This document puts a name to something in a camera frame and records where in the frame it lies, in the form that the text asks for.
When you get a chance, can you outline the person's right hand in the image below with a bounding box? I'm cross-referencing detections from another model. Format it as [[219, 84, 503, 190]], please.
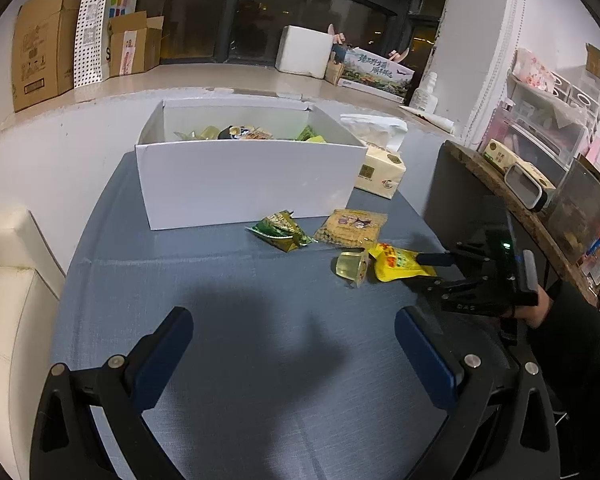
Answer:
[[519, 290, 554, 329]]

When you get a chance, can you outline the small green yellow tissue pack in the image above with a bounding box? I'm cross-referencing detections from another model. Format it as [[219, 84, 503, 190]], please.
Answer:
[[482, 138, 527, 174]]

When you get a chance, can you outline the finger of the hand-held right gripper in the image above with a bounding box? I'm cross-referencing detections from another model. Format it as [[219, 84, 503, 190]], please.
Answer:
[[404, 275, 462, 307], [415, 251, 487, 268]]

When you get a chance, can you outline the small brown printed box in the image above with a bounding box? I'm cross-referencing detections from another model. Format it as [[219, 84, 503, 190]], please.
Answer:
[[324, 52, 345, 86]]

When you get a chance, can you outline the yellow snack pouch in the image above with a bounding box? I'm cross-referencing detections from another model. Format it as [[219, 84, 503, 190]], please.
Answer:
[[368, 242, 438, 283]]

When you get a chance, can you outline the person's right forearm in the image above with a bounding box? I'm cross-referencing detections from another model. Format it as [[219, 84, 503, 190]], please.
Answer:
[[525, 279, 600, 416]]

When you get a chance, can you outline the green gold snack packet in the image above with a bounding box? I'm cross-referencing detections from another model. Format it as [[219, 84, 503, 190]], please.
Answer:
[[245, 208, 315, 253]]

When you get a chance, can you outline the white tube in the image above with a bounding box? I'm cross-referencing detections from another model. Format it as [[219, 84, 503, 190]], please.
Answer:
[[398, 104, 456, 134]]

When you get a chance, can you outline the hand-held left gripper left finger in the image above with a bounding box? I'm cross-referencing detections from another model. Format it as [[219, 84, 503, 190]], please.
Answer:
[[29, 306, 195, 480]]

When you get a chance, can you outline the clear plastic drawer unit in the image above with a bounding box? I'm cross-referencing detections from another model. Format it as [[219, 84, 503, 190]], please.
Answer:
[[499, 67, 600, 171]]

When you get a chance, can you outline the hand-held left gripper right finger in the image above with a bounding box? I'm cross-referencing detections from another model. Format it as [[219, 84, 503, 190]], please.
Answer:
[[394, 306, 567, 480]]

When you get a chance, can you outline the dotted paper bag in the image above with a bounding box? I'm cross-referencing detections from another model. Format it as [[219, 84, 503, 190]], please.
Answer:
[[73, 0, 113, 89]]

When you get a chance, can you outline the clear peanut packet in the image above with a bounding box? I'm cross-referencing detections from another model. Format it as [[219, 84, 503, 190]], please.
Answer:
[[313, 208, 389, 251]]

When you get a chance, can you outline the small open cardboard box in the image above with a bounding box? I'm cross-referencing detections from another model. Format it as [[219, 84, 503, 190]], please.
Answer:
[[107, 9, 165, 77]]

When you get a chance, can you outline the pink floral cloth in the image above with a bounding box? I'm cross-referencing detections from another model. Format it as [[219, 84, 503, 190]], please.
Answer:
[[513, 48, 557, 92]]

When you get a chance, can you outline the white cardboard box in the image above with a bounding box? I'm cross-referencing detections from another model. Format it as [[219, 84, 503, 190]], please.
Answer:
[[133, 98, 369, 231]]

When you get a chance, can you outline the green striped snack packet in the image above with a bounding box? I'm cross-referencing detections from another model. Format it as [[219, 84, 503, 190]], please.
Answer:
[[296, 125, 327, 144]]

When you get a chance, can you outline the cream leather sofa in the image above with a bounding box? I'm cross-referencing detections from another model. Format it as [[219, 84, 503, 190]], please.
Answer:
[[0, 208, 67, 480]]

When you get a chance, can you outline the white foam box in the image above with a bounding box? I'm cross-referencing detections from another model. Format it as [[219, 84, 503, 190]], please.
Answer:
[[274, 24, 334, 80]]

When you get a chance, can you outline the round wooden side table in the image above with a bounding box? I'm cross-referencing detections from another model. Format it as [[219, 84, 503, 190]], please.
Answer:
[[424, 139, 600, 313]]

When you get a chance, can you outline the white plastic bottle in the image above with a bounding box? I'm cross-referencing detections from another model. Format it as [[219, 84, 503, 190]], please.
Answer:
[[412, 72, 439, 114]]

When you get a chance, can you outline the long landscape printed box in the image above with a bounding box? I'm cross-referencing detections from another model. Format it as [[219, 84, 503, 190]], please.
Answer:
[[337, 47, 415, 104]]

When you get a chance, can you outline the large brown cardboard box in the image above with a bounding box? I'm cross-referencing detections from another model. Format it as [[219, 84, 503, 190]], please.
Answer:
[[12, 0, 86, 114]]

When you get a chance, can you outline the clear plastic container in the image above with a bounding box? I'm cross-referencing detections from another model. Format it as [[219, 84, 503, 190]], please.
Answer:
[[544, 159, 600, 264]]

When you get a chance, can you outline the white and black device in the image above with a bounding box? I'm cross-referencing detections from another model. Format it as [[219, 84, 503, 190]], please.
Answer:
[[502, 162, 557, 212]]

